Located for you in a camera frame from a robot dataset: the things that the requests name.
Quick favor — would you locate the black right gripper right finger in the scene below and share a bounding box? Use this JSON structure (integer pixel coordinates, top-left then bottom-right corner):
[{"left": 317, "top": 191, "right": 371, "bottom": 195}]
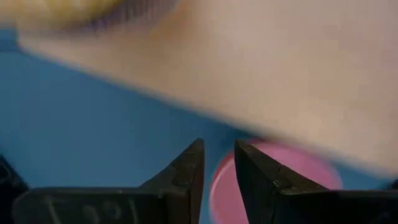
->
[{"left": 234, "top": 139, "right": 398, "bottom": 224}]

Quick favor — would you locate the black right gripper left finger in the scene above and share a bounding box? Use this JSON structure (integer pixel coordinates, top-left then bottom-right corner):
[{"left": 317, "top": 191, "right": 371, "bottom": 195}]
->
[{"left": 12, "top": 138, "right": 206, "bottom": 224}]

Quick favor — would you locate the pink plain bowl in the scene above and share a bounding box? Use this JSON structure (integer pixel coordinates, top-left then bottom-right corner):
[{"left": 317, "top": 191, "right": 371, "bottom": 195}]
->
[{"left": 208, "top": 138, "right": 343, "bottom": 224}]

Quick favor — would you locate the orange patterned bowl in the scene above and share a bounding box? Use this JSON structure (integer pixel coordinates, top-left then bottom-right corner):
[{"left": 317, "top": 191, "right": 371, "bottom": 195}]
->
[{"left": 0, "top": 0, "right": 178, "bottom": 34}]

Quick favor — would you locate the wooden shelf with black frame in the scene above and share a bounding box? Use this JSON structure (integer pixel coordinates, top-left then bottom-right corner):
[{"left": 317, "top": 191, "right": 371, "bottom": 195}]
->
[{"left": 15, "top": 0, "right": 398, "bottom": 179}]

